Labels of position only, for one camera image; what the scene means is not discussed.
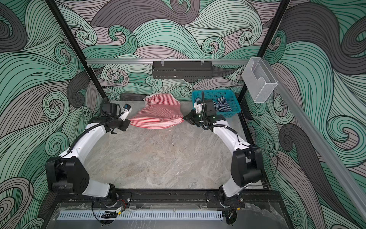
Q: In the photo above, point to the teal plastic basket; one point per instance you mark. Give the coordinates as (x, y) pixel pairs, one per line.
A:
(214, 94)

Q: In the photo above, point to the navy white striped tank top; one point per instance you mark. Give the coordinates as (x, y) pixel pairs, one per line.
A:
(221, 105)

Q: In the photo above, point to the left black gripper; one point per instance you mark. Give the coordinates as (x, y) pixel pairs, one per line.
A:
(123, 127)

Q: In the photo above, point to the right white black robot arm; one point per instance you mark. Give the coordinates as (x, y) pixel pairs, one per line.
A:
(247, 167)

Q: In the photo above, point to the clear plastic wall bin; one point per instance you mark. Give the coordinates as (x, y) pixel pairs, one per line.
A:
(259, 78)

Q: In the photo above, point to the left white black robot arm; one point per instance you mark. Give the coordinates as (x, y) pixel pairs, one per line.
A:
(66, 173)

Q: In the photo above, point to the black perforated wall tray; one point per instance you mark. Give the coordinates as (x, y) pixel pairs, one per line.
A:
(187, 70)

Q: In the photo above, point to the black frame post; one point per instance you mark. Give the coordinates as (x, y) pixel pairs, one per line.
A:
(67, 32)
(268, 38)

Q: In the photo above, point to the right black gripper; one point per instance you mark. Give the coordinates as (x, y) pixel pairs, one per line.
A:
(191, 118)

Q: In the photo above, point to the aluminium rail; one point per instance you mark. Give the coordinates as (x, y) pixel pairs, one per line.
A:
(126, 61)
(293, 98)

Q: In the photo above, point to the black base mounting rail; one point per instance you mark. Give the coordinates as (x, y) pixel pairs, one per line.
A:
(202, 198)

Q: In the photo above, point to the left black frame post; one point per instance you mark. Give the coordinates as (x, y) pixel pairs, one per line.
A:
(67, 32)

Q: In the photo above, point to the white slotted cable duct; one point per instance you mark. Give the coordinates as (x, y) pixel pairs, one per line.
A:
(144, 215)

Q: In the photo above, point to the red white striped tank top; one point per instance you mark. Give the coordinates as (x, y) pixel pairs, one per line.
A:
(161, 111)

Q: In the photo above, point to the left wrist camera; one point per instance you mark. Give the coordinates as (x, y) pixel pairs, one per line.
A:
(126, 110)

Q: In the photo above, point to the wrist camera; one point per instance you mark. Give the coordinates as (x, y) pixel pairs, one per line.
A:
(198, 107)
(126, 110)

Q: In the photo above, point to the back aluminium rail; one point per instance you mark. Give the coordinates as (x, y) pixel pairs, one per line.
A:
(126, 61)

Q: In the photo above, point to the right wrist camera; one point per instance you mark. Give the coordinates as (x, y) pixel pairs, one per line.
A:
(198, 107)

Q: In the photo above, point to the right black frame post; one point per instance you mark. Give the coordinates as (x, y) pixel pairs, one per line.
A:
(268, 38)

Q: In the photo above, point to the right aluminium rail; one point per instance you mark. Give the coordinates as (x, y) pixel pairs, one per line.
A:
(293, 98)

